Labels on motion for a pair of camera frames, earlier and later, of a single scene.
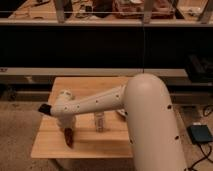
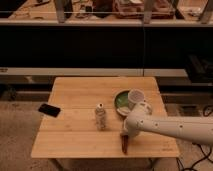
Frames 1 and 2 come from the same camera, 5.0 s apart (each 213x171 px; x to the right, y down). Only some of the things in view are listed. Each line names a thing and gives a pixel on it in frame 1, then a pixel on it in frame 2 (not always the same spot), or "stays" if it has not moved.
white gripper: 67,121 → 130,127
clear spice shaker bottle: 99,121 stays
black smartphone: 45,108 stays
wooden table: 114,142 stays
